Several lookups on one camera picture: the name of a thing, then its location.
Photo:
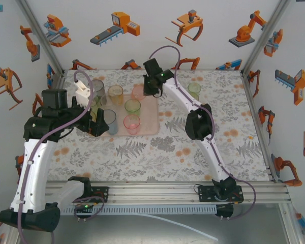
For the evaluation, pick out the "blue transparent glass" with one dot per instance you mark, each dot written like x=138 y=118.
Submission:
x=111 y=127

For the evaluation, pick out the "salmon pink glass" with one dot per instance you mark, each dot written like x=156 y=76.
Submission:
x=137 y=92

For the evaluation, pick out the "clear transparent glass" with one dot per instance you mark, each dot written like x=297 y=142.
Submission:
x=104 y=100

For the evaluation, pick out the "green transparent glass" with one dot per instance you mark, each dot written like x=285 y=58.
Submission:
x=94 y=104
x=132 y=106
x=194 y=87

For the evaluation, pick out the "red rimmed pink glass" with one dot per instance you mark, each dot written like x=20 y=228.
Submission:
x=131 y=124

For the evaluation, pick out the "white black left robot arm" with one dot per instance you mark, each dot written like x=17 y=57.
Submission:
x=35 y=167

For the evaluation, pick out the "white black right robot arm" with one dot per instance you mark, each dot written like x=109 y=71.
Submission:
x=183 y=94

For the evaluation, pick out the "pink plastic tray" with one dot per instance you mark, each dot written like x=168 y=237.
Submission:
x=150 y=114

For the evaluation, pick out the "tall grey transparent glass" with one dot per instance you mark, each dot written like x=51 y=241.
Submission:
x=96 y=87

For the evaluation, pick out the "floral patterned table cover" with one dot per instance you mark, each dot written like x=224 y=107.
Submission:
x=142 y=162

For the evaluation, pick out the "black controller board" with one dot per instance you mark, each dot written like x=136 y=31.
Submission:
x=85 y=207
x=225 y=211

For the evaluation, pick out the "thin white tube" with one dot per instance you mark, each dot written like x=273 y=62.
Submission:
x=193 y=230

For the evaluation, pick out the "aluminium side rail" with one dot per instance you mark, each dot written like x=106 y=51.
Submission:
x=62 y=80
x=246 y=81

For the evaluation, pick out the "aluminium frame post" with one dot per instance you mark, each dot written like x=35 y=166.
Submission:
x=42 y=38
x=264 y=38

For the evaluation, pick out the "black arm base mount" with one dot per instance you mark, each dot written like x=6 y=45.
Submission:
x=101 y=194
x=206 y=194

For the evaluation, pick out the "wide aluminium base rail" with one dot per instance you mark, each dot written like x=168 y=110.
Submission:
x=155 y=193

